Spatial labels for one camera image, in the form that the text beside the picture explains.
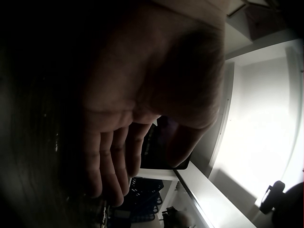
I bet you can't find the person's left hand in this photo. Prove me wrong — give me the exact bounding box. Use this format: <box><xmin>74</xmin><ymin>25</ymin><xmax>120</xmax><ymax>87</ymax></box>
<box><xmin>80</xmin><ymin>0</ymin><xmax>231</xmax><ymax>206</ymax></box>

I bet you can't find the person's left middle finger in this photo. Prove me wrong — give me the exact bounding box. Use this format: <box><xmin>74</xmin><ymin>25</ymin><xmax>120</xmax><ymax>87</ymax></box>
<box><xmin>112</xmin><ymin>127</ymin><xmax>131</xmax><ymax>190</ymax></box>

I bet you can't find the person's left index finger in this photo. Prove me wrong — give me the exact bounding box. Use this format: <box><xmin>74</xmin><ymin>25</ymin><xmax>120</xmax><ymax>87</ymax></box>
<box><xmin>126</xmin><ymin>122</ymin><xmax>152</xmax><ymax>177</ymax></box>

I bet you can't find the person's left little finger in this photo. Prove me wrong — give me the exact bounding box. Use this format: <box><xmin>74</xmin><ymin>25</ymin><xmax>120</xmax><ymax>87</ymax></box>
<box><xmin>80</xmin><ymin>132</ymin><xmax>103</xmax><ymax>199</ymax></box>

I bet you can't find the person's left thumb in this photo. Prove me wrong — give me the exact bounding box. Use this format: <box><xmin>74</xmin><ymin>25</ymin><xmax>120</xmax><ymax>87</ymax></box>
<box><xmin>166</xmin><ymin>122</ymin><xmax>205</xmax><ymax>167</ymax></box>

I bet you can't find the person's left ring finger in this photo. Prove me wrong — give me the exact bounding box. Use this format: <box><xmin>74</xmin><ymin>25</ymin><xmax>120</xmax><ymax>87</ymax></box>
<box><xmin>100</xmin><ymin>131</ymin><xmax>124</xmax><ymax>206</ymax></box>

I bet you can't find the black flat screen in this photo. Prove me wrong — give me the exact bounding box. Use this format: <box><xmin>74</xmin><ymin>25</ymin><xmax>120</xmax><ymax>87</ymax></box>
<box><xmin>140</xmin><ymin>116</ymin><xmax>191</xmax><ymax>170</ymax></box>

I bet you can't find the stack of blue crates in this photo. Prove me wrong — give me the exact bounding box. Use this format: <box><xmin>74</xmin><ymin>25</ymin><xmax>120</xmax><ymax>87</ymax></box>
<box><xmin>128</xmin><ymin>177</ymin><xmax>165</xmax><ymax>225</ymax></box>

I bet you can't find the white shelf unit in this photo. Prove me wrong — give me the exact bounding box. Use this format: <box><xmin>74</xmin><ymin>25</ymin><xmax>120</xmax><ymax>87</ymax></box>
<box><xmin>129</xmin><ymin>162</ymin><xmax>261</xmax><ymax>228</ymax></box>

